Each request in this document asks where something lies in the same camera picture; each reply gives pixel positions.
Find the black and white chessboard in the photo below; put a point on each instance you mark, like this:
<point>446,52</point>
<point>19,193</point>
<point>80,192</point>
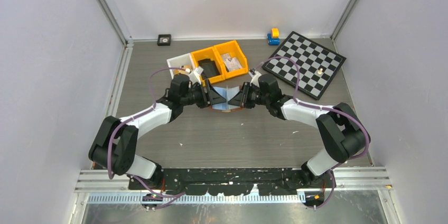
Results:
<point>300,62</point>

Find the brown leather card holder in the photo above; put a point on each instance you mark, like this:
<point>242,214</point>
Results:
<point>226,94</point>

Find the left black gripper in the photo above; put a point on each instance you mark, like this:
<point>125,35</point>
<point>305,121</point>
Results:
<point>204,101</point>

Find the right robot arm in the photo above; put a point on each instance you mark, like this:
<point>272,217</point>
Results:
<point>343,135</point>

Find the yellow bin with black item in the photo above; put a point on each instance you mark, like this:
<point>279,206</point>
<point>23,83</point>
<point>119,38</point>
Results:
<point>209,53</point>

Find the white plastic bin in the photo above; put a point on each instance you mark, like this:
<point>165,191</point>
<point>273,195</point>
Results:
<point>181,64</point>

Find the blue and yellow toy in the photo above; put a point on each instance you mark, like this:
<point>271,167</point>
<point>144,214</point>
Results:
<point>273,37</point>

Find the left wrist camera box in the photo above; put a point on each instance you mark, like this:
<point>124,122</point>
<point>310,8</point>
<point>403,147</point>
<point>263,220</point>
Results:
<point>195,75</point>

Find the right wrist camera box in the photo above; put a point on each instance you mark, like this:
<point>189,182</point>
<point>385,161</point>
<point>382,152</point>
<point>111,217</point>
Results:
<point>255,74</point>

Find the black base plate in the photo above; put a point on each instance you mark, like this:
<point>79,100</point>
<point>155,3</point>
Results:
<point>231,181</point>

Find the small black square box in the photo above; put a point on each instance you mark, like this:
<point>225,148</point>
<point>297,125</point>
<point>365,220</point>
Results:
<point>164,40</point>

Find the black wallet in bin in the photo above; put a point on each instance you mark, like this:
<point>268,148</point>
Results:
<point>210,69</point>

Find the cards in yellow bin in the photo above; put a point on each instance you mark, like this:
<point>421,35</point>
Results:
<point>231,63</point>

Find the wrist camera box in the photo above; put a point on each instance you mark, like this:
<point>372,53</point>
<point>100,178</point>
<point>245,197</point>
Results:
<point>255,74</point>
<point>195,75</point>

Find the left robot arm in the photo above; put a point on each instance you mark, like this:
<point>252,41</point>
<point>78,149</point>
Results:
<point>114,146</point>

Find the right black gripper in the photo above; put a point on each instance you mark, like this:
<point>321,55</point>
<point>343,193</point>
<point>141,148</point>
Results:
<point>243,94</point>

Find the yellow bin with cards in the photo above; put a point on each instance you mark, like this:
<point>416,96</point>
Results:
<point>233,48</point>

